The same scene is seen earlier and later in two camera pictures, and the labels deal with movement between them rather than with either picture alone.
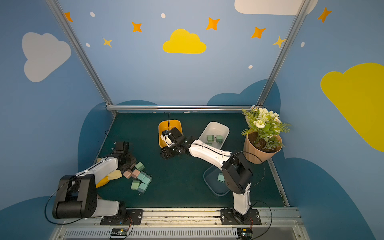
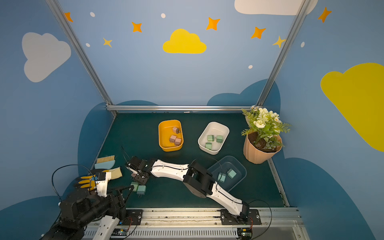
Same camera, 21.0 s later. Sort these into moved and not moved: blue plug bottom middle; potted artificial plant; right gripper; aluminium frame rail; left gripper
Moved: right gripper; left gripper
Not moved: aluminium frame rail; blue plug bottom middle; potted artificial plant
